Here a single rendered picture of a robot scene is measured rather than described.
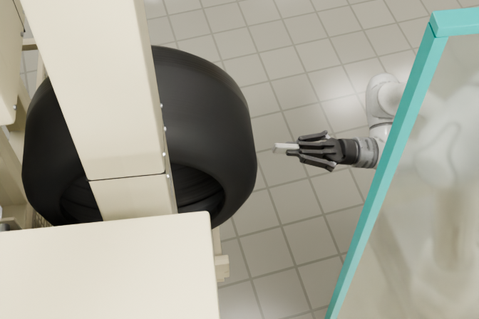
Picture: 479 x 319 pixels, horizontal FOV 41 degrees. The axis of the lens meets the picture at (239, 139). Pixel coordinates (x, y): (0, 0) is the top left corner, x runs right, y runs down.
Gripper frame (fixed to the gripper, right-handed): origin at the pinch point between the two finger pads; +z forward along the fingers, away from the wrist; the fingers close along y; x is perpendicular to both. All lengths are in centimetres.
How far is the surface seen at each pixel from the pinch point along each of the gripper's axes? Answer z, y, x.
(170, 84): 37.4, 3.4, -28.0
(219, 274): 15.4, 26.3, 25.2
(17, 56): 69, 11, -42
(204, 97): 29.3, 4.9, -26.2
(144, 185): 47, 39, -43
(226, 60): -24, -127, 106
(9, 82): 70, 19, -44
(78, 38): 60, 39, -78
